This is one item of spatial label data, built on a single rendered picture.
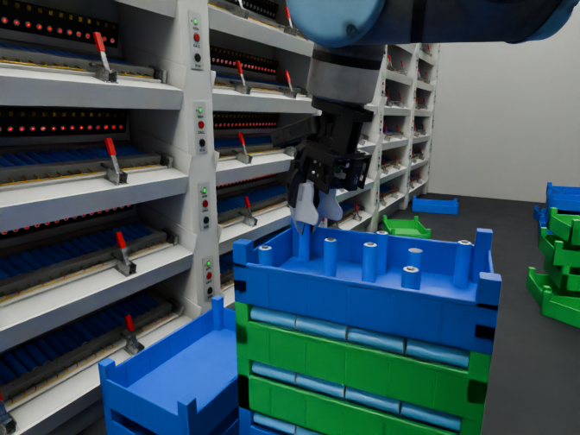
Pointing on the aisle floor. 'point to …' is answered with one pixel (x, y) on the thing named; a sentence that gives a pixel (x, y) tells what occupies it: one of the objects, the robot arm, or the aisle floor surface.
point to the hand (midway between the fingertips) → (304, 223)
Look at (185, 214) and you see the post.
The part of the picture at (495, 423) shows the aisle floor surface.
